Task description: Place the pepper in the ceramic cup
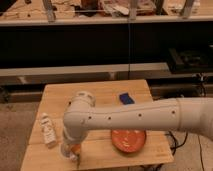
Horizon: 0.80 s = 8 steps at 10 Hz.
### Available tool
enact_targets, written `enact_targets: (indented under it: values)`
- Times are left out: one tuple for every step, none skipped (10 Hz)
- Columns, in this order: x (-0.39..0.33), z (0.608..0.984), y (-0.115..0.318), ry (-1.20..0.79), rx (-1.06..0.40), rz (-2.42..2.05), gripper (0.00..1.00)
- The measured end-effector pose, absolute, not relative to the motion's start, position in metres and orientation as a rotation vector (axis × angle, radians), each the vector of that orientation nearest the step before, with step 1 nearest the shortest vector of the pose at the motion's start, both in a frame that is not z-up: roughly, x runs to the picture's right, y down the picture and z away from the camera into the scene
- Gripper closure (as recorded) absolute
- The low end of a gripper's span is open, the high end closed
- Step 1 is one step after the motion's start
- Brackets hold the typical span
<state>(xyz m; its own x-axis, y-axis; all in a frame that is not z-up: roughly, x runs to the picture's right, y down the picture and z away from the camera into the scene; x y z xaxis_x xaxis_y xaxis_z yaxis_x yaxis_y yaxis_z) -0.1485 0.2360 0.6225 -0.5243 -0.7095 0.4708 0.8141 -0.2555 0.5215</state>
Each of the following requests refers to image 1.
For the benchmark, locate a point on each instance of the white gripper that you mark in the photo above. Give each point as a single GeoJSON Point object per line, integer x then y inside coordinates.
{"type": "Point", "coordinates": [71, 151]}

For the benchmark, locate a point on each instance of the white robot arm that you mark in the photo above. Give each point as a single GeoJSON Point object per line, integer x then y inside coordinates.
{"type": "Point", "coordinates": [194, 115]}

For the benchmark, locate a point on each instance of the blue ceramic cup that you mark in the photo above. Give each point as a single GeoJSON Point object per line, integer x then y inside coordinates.
{"type": "Point", "coordinates": [126, 99]}

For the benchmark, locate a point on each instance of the wooden table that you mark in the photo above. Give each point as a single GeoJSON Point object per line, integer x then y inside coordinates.
{"type": "Point", "coordinates": [97, 150]}

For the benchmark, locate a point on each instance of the white plastic bottle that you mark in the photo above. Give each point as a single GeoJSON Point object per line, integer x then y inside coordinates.
{"type": "Point", "coordinates": [47, 128]}

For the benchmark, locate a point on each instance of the orange plate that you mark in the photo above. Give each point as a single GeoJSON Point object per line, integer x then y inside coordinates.
{"type": "Point", "coordinates": [128, 141]}

